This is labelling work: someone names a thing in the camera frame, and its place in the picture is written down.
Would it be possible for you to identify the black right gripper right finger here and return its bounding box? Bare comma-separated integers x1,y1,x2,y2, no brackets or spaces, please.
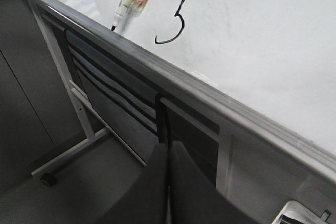
169,141,256,223

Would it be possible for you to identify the black caster wheel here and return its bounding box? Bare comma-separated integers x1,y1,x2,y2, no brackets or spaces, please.
39,173,57,187

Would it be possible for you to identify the white whiteboard with aluminium frame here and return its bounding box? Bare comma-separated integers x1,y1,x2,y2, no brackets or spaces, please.
9,0,336,183

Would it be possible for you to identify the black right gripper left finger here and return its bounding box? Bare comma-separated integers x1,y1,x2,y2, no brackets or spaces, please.
95,143,168,223

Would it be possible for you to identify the white tray with items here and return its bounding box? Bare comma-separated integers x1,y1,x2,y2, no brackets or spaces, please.
272,200,332,224

